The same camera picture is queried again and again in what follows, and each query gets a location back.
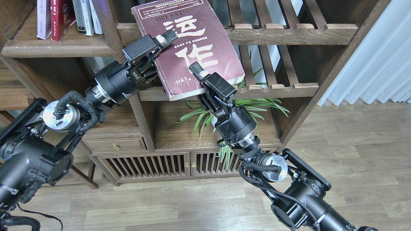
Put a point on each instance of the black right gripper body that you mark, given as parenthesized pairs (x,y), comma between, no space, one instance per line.
(234,123)

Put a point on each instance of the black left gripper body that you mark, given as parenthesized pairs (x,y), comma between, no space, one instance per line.
(118,82)

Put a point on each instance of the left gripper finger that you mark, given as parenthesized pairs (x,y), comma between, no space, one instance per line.
(167,38)

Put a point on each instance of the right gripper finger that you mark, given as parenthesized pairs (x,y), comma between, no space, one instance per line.
(198,71)

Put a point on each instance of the maroon book with white characters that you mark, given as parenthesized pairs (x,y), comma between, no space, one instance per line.
(201,38)

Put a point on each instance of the red paperback book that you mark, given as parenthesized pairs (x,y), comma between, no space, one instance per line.
(61,17)

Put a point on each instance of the white lavender paperback book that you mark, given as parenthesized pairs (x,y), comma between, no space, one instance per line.
(43,19)

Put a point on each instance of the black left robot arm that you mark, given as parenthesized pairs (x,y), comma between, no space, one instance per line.
(37,146)

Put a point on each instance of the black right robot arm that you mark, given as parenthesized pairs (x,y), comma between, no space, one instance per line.
(295,189)

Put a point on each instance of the white plant pot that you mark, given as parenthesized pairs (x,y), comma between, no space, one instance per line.
(213,121)

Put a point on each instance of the green spider plant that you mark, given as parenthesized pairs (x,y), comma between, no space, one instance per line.
(252,105)

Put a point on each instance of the right slatted cabinet door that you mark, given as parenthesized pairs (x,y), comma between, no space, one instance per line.
(207,164)

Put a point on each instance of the slatted cabinet door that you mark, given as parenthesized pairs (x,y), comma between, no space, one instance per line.
(207,164)
(147,167)

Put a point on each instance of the white upright book right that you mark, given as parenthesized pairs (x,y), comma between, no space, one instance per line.
(96,22)

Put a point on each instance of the white upright book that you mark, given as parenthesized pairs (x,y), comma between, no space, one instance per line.
(96,22)
(87,17)

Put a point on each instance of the small wooden drawer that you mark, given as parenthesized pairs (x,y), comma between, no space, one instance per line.
(115,144)

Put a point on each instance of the white upright book middle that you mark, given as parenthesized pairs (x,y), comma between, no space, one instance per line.
(87,17)

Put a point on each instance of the grey upright book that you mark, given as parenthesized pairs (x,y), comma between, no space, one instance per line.
(79,17)

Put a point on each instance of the left slatted cabinet door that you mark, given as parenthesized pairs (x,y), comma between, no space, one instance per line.
(147,167)

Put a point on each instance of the dark wooden bookshelf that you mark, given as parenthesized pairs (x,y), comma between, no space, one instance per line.
(291,50)

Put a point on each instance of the white window curtain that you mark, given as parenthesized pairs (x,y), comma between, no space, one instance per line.
(380,68)

